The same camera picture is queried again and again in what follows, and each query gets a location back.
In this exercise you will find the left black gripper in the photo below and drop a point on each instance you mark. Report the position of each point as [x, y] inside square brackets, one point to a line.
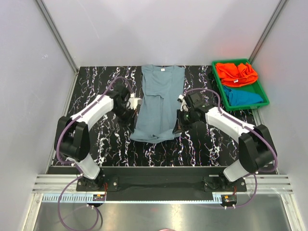
[129, 122]

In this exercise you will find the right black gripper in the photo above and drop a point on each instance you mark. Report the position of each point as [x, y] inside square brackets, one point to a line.
[180, 125]

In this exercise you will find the grey-blue t shirt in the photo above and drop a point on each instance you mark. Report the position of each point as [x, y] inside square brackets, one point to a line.
[161, 87]

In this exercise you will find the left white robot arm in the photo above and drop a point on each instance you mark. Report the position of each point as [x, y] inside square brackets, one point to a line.
[72, 139]

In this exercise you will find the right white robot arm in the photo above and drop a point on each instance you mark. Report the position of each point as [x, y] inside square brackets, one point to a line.
[256, 148]

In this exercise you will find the teal blue t shirt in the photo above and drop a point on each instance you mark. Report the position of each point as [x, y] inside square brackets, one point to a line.
[241, 97]

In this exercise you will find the orange t shirt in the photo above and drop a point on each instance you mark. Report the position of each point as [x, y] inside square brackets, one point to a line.
[236, 76]

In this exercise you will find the right small connector box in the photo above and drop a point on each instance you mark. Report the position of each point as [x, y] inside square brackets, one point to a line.
[229, 200]

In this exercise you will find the small connector box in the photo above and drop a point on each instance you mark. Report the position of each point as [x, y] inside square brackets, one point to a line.
[99, 197]
[229, 200]

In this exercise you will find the left small connector box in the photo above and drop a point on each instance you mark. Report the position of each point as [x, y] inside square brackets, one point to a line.
[99, 197]

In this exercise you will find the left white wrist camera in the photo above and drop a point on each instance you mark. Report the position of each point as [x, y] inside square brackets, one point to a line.
[134, 101]

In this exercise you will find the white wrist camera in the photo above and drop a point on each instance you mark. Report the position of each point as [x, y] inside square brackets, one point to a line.
[183, 106]
[134, 101]

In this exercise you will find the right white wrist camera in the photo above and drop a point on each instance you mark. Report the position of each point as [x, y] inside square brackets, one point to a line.
[183, 106]

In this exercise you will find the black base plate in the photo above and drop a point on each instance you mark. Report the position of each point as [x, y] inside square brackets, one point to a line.
[161, 184]

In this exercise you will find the white slotted cable duct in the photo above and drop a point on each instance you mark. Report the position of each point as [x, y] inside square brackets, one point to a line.
[88, 198]

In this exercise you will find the left aluminium corner post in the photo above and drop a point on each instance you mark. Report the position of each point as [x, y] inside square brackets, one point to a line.
[56, 34]

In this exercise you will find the aluminium corner post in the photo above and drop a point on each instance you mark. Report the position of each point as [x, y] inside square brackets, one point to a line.
[268, 28]
[56, 34]

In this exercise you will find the aluminium rail frame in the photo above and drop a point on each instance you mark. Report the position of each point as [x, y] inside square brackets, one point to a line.
[265, 184]

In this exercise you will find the right aluminium corner post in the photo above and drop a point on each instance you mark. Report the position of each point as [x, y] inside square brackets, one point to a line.
[268, 28]

